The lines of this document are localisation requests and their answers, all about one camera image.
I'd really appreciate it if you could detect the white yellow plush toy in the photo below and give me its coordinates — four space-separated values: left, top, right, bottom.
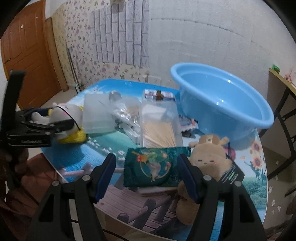
31 102 87 144

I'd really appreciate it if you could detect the green snack packet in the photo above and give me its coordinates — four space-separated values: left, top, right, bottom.
123 147 191 188

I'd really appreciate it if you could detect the blue plastic basin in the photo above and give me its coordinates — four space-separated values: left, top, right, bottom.
171 62 274 142

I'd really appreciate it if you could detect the wooden door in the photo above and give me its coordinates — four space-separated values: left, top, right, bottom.
1 1 69 109

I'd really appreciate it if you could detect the brown plush toy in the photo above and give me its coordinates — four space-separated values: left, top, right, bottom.
176 134 232 225

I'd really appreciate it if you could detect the clear toothpick box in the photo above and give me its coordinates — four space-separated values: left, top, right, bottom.
139 101 183 148

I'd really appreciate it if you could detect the translucent plastic container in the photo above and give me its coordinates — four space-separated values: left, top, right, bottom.
82 93 115 134

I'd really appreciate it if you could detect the clear box with brown strap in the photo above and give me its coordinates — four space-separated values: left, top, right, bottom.
142 89 176 101

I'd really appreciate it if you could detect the green small box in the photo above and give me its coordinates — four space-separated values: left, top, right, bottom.
272 64 280 73

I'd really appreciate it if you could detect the bag of cotton swabs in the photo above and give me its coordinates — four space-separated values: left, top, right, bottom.
108 90 141 145

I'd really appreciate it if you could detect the side table with black legs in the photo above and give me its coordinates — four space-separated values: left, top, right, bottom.
267 68 295 181

